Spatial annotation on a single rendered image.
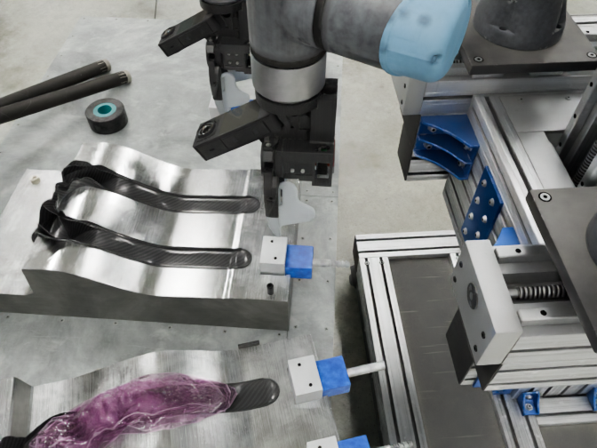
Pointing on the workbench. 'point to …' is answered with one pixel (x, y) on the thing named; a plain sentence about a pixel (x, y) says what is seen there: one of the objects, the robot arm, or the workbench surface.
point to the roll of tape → (107, 116)
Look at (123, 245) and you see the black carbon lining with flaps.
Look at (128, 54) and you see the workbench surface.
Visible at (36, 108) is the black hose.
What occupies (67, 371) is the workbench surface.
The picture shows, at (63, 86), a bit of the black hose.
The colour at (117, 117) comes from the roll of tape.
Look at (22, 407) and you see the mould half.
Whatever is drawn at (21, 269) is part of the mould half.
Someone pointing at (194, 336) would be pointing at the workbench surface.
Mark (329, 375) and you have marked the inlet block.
